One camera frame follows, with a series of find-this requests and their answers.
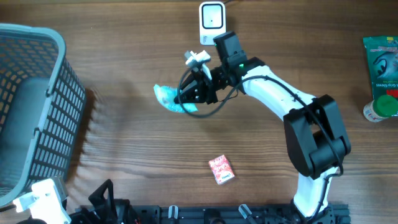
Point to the grey plastic mesh basket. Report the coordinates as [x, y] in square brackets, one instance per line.
[42, 103]

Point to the green 3M gloves packet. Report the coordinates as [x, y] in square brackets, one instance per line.
[381, 52]

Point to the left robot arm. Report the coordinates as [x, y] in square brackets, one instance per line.
[124, 209]

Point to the light blue packet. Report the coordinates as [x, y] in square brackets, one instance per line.
[165, 96]

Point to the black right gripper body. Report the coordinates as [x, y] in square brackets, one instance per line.
[219, 79]

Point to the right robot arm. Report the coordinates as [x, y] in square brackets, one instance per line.
[315, 135]

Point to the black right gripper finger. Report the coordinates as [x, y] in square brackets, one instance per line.
[193, 94]
[192, 80]

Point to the white barcode scanner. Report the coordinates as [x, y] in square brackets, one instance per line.
[212, 21]

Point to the red orange small carton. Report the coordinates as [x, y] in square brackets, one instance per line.
[221, 169]

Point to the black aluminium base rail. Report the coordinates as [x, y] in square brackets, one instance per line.
[268, 214]

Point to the green lid jar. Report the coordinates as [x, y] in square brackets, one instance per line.
[380, 109]

